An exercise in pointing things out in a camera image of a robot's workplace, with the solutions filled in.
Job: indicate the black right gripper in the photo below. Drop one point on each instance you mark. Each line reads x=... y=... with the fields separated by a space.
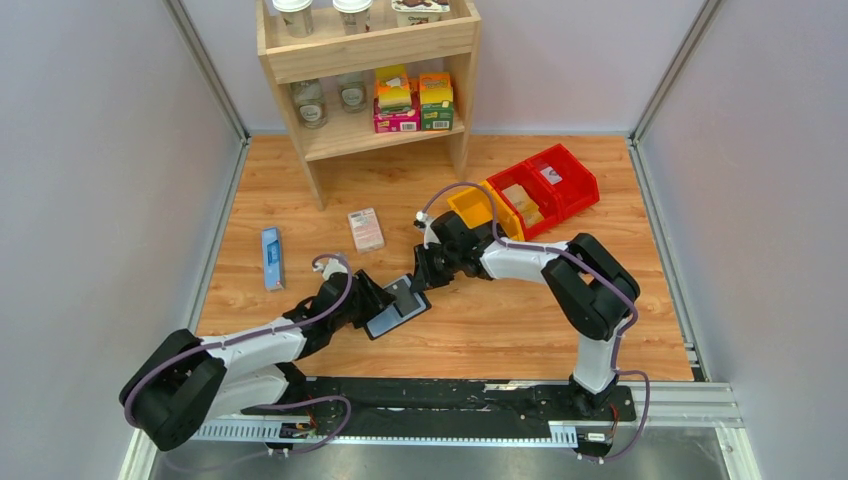
x=429 y=266

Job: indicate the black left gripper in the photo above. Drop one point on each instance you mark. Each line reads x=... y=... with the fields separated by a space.
x=369 y=298

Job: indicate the black leather card holder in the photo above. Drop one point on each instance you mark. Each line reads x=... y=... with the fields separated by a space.
x=389 y=319

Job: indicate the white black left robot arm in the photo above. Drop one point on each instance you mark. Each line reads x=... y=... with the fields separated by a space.
x=189 y=380

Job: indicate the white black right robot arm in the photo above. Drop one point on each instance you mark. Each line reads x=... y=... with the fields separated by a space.
x=596 y=294

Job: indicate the pink white card box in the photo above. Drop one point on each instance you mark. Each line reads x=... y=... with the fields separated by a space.
x=366 y=230

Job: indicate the tan card in bin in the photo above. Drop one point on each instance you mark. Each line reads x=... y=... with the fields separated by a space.
x=524 y=205

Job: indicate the white card in bin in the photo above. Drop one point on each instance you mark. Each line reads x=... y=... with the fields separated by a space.
x=551 y=175

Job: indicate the yellow plastic bin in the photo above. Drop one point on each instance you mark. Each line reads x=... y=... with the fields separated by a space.
x=474 y=207

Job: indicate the blue toothpaste box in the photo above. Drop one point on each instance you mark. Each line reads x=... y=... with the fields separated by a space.
x=272 y=259

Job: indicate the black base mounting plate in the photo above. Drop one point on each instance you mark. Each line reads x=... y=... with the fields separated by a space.
x=451 y=408

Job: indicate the red plastic bin middle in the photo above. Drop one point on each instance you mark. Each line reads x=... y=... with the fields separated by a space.
x=541 y=194

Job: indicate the red plastic bin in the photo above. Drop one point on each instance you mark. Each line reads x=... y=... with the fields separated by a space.
x=541 y=194
x=578 y=189

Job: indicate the red plastic bin far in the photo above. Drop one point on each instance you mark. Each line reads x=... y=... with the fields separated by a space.
x=578 y=189

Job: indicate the pink orange snack box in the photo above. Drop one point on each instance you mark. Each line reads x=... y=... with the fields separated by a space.
x=396 y=105

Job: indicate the green orange snack box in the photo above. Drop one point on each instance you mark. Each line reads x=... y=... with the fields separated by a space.
x=436 y=99

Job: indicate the glass jar right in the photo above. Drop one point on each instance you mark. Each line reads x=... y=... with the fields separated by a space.
x=352 y=91

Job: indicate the glass jar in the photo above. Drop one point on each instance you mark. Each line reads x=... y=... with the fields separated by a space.
x=352 y=91
x=308 y=96

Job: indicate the glass jar left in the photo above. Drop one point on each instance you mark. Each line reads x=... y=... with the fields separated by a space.
x=308 y=96

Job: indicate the chocolate pudding tub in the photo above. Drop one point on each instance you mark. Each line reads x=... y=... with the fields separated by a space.
x=417 y=12

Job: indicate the white lidded cup middle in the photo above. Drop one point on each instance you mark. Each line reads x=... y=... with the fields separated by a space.
x=354 y=14

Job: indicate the white lidded cup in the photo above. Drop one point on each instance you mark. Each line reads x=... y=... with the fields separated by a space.
x=354 y=14
x=296 y=16

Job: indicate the wooden two-tier shelf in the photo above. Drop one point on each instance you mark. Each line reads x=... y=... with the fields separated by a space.
x=329 y=52

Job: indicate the white lidded cup left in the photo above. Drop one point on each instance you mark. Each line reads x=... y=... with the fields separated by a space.
x=296 y=16

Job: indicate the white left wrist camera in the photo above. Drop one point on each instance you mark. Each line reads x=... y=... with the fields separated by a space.
x=330 y=264

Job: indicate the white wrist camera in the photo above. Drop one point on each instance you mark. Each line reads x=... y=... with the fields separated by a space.
x=423 y=222
x=330 y=264

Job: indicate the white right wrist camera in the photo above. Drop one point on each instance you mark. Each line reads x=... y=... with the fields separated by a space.
x=423 y=222

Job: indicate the aluminium frame rail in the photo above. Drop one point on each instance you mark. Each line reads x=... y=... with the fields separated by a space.
x=658 y=405

